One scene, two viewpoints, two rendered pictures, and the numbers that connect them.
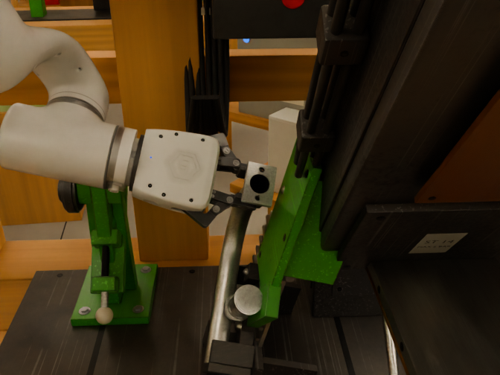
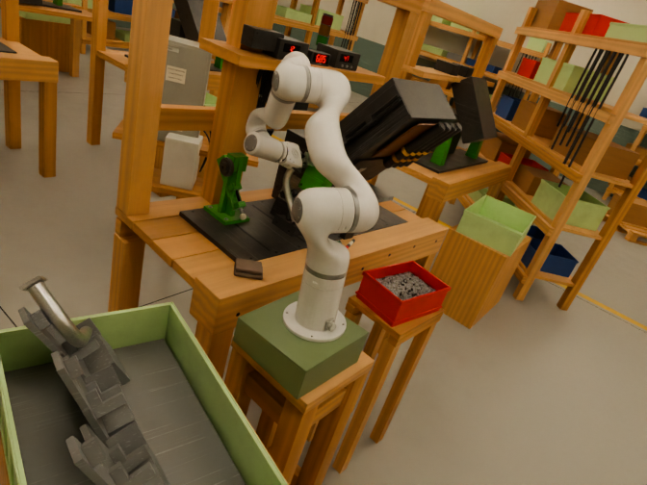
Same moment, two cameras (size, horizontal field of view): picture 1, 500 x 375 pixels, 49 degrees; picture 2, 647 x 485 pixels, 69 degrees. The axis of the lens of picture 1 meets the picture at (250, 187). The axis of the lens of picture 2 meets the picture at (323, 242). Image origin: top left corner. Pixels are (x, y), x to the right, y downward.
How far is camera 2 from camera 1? 1.54 m
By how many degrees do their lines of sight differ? 45
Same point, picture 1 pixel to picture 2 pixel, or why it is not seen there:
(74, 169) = (274, 154)
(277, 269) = (323, 183)
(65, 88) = (260, 126)
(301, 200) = not seen: hidden behind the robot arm
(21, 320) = (202, 226)
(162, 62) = (243, 114)
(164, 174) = (292, 156)
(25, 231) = not seen: outside the picture
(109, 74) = (207, 117)
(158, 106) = (237, 133)
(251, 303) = not seen: hidden behind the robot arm
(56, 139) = (271, 143)
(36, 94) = (175, 125)
